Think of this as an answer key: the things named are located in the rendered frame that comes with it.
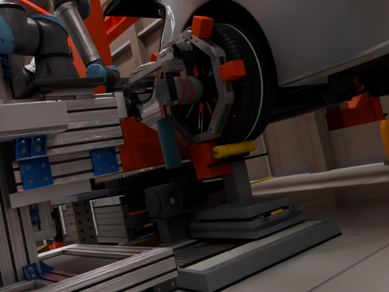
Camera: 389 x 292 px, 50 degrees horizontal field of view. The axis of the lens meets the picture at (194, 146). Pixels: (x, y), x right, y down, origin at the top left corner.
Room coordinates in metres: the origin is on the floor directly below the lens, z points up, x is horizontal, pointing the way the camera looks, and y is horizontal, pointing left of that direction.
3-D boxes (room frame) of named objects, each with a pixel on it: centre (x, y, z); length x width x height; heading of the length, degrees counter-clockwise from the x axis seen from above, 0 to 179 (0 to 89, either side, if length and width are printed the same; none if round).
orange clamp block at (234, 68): (1.86, -0.24, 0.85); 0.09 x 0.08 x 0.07; 37
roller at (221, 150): (2.08, -0.19, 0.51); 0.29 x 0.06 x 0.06; 127
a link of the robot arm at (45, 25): (1.37, 0.40, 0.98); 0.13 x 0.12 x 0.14; 143
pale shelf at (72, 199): (2.30, 0.68, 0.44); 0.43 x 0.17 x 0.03; 37
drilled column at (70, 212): (2.32, 0.70, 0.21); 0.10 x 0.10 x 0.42; 37
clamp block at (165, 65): (1.85, 0.02, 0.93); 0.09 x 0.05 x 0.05; 127
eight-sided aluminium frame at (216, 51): (2.11, -0.04, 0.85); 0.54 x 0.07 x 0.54; 37
